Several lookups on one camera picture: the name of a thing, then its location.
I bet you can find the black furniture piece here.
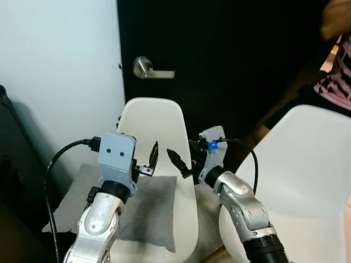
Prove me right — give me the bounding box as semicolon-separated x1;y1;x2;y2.
0;85;55;263

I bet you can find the white chair with grey cushion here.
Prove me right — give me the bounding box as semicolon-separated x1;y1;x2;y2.
107;98;200;263

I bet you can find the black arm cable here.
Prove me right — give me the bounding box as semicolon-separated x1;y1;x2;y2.
211;138;259;195
44;137;102;263

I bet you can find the silver door lever handle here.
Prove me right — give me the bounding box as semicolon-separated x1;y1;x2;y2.
133;56;176;80

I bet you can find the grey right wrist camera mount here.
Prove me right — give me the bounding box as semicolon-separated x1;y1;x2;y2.
199;126;227;184

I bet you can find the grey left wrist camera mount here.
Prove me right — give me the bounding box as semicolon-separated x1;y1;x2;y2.
98;133;138;190

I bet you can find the person in pink patterned top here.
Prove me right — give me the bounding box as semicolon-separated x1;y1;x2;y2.
241;0;351;165

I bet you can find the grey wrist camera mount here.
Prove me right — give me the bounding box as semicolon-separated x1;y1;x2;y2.
199;126;227;184
98;133;138;190

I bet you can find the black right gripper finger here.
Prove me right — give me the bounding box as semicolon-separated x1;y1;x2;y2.
167;149;190;173

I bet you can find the white plastic chair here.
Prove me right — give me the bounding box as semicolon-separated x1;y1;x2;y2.
218;104;351;263

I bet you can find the grey seat cushion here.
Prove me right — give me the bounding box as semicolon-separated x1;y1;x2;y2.
43;163;178;254

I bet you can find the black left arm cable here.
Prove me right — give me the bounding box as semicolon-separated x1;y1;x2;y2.
44;137;102;263

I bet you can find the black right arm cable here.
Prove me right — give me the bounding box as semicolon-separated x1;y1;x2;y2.
211;138;259;195

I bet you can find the black door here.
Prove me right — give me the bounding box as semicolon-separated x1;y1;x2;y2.
116;0;351;181

